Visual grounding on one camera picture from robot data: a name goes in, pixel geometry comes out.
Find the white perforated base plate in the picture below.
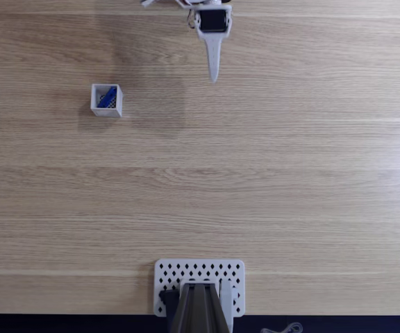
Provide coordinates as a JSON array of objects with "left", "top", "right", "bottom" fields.
[{"left": 153, "top": 258, "right": 246, "bottom": 318}]

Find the black stand bracket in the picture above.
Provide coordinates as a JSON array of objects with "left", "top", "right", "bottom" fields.
[{"left": 158, "top": 289, "right": 181, "bottom": 318}]

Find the white stand bracket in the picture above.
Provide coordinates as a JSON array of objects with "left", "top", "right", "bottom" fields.
[{"left": 219, "top": 278, "right": 235, "bottom": 333}]

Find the grey cable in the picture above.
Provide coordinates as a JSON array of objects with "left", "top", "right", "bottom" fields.
[{"left": 260, "top": 322, "right": 304, "bottom": 333}]

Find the blue clothes peg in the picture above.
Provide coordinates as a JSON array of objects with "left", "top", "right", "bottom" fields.
[{"left": 96, "top": 86, "right": 119, "bottom": 110}]

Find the small white lattice crate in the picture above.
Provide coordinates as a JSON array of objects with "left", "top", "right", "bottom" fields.
[{"left": 90, "top": 83, "right": 124, "bottom": 119}]

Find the dark aluminium stand column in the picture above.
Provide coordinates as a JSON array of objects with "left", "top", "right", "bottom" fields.
[{"left": 167, "top": 282, "right": 231, "bottom": 333}]

